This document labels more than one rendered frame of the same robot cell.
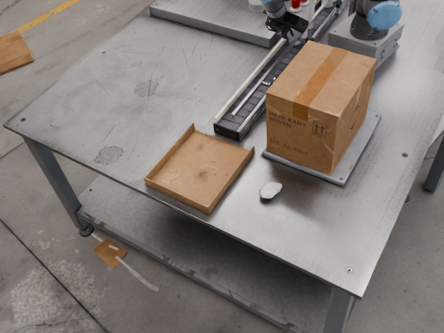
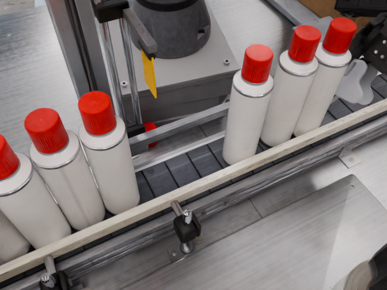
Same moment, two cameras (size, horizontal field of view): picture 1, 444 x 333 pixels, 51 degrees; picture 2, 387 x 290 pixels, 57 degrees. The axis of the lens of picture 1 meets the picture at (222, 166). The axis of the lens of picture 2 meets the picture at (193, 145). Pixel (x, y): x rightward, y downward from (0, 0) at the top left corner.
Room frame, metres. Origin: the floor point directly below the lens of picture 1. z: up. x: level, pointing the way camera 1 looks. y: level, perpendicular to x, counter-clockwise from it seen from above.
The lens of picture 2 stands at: (2.08, -0.39, 1.34)
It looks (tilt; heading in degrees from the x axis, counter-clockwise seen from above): 53 degrees down; 203
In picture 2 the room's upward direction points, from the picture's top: 2 degrees clockwise
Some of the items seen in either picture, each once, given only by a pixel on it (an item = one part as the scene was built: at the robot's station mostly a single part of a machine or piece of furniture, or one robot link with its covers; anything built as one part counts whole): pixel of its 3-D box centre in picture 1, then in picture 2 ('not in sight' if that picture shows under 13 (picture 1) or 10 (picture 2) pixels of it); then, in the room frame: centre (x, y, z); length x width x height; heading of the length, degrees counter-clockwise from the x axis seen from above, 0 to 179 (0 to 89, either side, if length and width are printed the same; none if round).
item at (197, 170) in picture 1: (200, 164); not in sight; (1.06, 0.07, 0.85); 0.30 x 0.26 x 0.04; 142
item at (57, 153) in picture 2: not in sight; (68, 176); (1.93, -0.61, 0.98); 0.05 x 0.05 x 0.20
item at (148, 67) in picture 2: not in sight; (148, 69); (1.83, -0.55, 1.09); 0.03 x 0.01 x 0.06; 52
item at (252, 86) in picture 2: (308, 6); (246, 112); (1.74, -0.45, 0.98); 0.05 x 0.05 x 0.20
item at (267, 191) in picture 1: (270, 189); not in sight; (0.91, -0.15, 0.85); 0.08 x 0.07 x 0.04; 94
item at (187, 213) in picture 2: not in sight; (188, 231); (1.90, -0.47, 0.89); 0.03 x 0.03 x 0.12; 52
